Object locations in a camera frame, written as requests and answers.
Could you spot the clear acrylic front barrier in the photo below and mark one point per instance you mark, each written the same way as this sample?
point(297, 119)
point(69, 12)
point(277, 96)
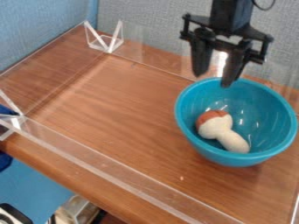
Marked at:
point(133, 196)

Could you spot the clear acrylic corner bracket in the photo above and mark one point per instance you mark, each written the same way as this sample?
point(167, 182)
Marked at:
point(103, 42)

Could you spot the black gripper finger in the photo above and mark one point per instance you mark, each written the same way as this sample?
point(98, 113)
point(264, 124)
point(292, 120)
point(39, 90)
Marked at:
point(202, 48)
point(236, 63)

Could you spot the clear acrylic barrier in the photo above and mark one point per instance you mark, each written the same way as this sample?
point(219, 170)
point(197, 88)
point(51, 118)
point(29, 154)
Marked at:
point(133, 196)
point(278, 77)

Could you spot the clear acrylic back barrier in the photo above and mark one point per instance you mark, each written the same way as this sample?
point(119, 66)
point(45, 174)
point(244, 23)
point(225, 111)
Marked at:
point(278, 77)

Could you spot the white toy mushroom brown cap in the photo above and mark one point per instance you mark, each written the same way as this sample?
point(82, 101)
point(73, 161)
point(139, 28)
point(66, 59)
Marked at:
point(214, 125)

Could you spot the black white object bottom left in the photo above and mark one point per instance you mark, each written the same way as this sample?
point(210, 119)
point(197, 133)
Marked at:
point(13, 216)

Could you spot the metal table frame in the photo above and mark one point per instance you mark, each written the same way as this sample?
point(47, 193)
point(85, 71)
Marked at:
point(77, 211)

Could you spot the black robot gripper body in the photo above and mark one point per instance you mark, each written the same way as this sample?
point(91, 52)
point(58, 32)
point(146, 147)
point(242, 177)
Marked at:
point(229, 21)

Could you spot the blue plastic bowl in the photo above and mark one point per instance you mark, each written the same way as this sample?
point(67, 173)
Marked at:
point(264, 118)

